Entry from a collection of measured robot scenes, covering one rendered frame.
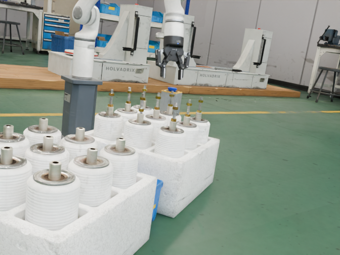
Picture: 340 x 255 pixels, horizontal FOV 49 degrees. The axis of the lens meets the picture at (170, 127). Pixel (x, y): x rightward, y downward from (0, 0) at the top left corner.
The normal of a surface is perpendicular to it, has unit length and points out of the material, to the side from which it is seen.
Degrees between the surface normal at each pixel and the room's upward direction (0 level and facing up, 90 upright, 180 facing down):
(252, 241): 0
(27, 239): 90
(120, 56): 90
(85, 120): 90
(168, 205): 90
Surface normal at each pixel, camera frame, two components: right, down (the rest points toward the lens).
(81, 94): 0.59, 0.26
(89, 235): 0.91, 0.21
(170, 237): 0.14, -0.96
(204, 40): -0.80, 0.03
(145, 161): -0.41, 0.15
